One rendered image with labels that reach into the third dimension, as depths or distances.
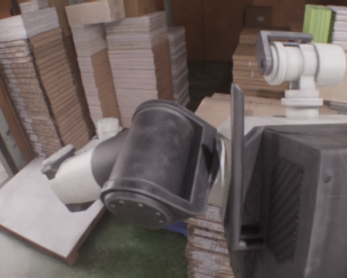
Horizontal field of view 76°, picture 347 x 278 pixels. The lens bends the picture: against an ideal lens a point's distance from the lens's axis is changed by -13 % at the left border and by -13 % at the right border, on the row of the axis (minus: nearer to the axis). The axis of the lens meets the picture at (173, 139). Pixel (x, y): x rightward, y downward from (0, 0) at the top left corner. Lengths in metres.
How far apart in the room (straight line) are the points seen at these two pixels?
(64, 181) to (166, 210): 0.23
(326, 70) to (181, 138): 0.23
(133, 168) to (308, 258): 0.19
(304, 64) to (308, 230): 0.24
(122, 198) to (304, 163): 0.18
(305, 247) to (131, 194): 0.17
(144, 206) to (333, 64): 0.31
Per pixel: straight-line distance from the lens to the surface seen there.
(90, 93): 2.47
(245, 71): 2.32
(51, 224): 2.02
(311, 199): 0.20
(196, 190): 0.30
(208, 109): 0.85
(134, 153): 0.29
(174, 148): 0.31
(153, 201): 0.27
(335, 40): 1.12
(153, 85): 2.35
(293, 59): 0.38
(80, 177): 0.41
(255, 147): 0.28
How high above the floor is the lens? 1.49
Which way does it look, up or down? 34 degrees down
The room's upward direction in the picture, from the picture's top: 6 degrees counter-clockwise
